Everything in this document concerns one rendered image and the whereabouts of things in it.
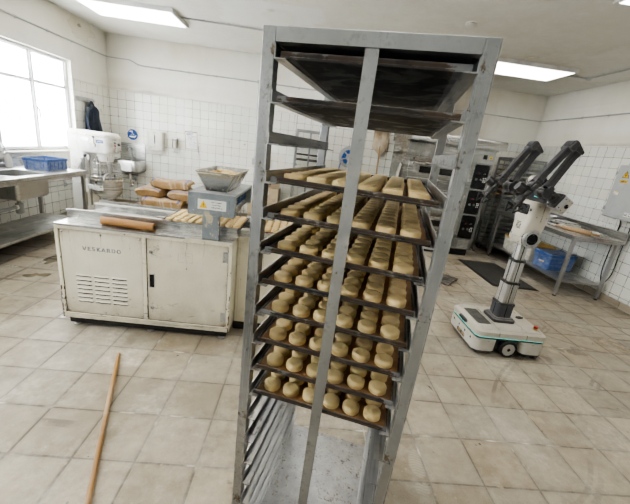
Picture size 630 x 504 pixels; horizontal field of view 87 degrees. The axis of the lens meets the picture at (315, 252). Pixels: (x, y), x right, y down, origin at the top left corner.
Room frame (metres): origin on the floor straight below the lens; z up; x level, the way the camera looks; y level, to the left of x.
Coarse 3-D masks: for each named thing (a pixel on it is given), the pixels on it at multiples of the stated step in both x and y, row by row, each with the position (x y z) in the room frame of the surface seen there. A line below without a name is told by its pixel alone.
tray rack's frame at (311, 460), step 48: (288, 48) 0.90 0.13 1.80; (336, 48) 0.81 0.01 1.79; (384, 48) 0.77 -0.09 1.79; (432, 48) 0.75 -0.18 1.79; (480, 48) 0.73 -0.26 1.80; (480, 96) 0.73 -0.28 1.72; (336, 288) 0.78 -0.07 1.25; (432, 288) 0.73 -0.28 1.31; (240, 384) 0.83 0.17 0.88; (240, 432) 0.82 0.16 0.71; (240, 480) 0.82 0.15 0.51; (288, 480) 1.12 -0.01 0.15; (336, 480) 1.15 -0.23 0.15; (384, 480) 0.73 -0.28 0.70
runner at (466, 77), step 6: (480, 60) 0.73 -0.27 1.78; (474, 66) 0.78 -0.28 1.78; (462, 72) 0.74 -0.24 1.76; (468, 72) 0.73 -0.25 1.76; (474, 72) 0.73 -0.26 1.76; (462, 78) 0.78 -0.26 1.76; (468, 78) 0.78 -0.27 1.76; (456, 84) 0.84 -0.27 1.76; (462, 84) 0.84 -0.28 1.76; (468, 84) 0.83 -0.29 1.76; (450, 90) 0.92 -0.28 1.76; (456, 90) 0.91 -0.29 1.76; (462, 90) 0.90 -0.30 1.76; (450, 96) 1.00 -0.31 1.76; (456, 96) 0.98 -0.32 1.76; (444, 102) 1.10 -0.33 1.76; (450, 102) 1.09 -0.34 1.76; (438, 108) 1.24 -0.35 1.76; (444, 108) 1.22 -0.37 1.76
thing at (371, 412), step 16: (272, 384) 0.85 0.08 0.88; (288, 384) 0.86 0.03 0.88; (304, 384) 0.89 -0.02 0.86; (304, 400) 0.82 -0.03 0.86; (336, 400) 0.82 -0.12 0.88; (352, 400) 0.82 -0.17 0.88; (368, 400) 0.84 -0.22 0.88; (352, 416) 0.78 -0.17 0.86; (368, 416) 0.77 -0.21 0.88; (384, 416) 0.80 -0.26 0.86
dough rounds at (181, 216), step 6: (186, 210) 2.81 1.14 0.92; (174, 216) 2.56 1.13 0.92; (180, 216) 2.58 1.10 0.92; (186, 216) 2.68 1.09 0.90; (192, 216) 2.63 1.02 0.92; (198, 216) 2.66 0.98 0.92; (192, 222) 2.49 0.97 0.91; (198, 222) 2.49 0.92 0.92; (222, 222) 2.56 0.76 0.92; (228, 222) 2.59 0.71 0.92; (234, 222) 2.64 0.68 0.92; (240, 222) 2.64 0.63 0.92
